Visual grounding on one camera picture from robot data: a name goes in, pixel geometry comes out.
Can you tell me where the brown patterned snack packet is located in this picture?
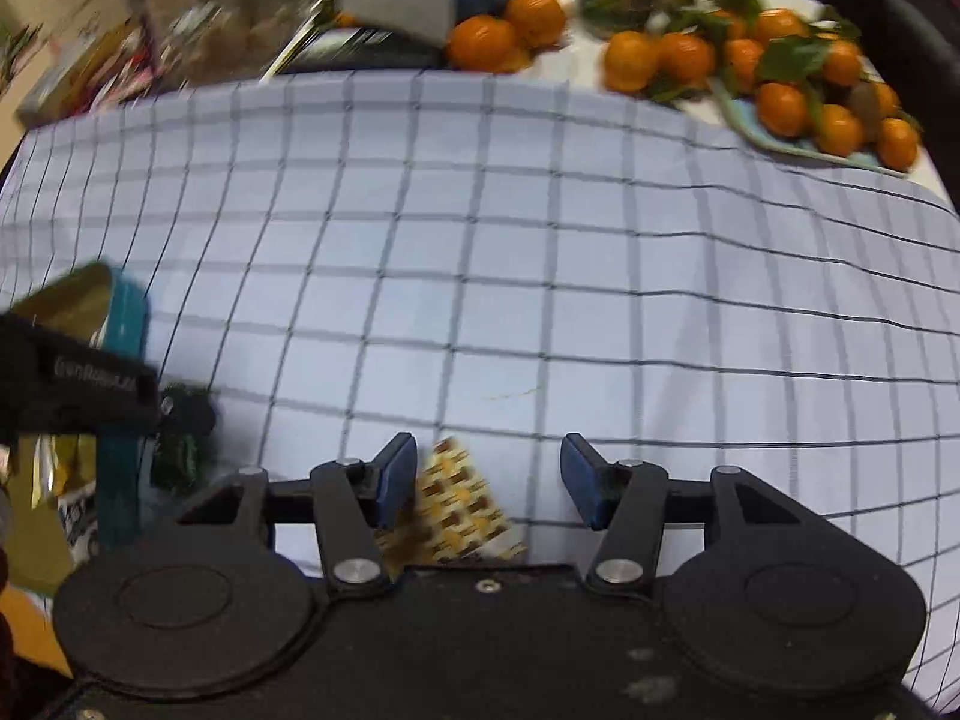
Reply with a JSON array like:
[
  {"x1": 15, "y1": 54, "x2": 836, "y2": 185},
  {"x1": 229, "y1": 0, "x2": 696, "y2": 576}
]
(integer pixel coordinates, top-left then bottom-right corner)
[{"x1": 376, "y1": 437, "x2": 526, "y2": 577}]

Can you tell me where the small green candy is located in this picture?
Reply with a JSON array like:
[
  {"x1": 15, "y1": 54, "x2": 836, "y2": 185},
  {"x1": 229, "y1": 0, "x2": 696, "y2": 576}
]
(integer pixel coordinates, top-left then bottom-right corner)
[{"x1": 149, "y1": 383, "x2": 217, "y2": 497}]

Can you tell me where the gold teal tin tray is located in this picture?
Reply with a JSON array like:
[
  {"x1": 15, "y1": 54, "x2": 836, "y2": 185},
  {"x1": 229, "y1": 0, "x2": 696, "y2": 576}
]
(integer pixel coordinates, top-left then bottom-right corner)
[{"x1": 2, "y1": 260, "x2": 156, "y2": 596}]

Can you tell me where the blue checked tablecloth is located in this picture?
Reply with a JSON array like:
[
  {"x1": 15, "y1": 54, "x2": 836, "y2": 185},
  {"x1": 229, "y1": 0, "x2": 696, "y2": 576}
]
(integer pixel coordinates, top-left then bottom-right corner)
[{"x1": 2, "y1": 73, "x2": 958, "y2": 709}]

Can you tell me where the glass storage jar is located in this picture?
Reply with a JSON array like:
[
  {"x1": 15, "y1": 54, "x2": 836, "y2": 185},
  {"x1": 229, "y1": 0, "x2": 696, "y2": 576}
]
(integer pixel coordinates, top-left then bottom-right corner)
[{"x1": 118, "y1": 0, "x2": 347, "y2": 85}]

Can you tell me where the light blue fruit plate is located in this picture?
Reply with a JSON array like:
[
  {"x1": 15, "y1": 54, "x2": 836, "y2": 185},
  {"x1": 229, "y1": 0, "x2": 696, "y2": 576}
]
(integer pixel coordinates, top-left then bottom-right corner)
[{"x1": 709, "y1": 78, "x2": 903, "y2": 177}]

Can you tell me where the loose mandarin by jar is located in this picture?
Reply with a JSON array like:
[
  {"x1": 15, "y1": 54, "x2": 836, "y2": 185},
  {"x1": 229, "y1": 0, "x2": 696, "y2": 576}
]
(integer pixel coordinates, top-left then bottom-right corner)
[{"x1": 602, "y1": 31, "x2": 661, "y2": 94}]

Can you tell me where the loose mandarin near plate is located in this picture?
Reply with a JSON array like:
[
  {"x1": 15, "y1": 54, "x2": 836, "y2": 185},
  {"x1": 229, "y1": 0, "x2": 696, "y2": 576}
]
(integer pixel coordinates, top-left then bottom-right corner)
[{"x1": 659, "y1": 32, "x2": 716, "y2": 86}]

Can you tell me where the mandarin pile on plate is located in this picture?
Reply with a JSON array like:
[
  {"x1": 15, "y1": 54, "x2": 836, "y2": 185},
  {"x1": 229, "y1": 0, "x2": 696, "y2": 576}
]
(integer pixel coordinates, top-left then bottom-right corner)
[{"x1": 708, "y1": 0, "x2": 923, "y2": 174}]

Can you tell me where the loose mandarin front left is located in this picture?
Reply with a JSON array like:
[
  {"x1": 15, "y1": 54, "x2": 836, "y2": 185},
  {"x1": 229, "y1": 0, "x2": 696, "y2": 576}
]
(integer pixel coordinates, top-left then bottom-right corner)
[{"x1": 446, "y1": 15, "x2": 529, "y2": 75}]

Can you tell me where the loose mandarin by tissue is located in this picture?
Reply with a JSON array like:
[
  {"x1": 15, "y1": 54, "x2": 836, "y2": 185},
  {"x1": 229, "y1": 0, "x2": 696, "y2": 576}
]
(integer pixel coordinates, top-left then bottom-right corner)
[{"x1": 503, "y1": 0, "x2": 568, "y2": 50}]

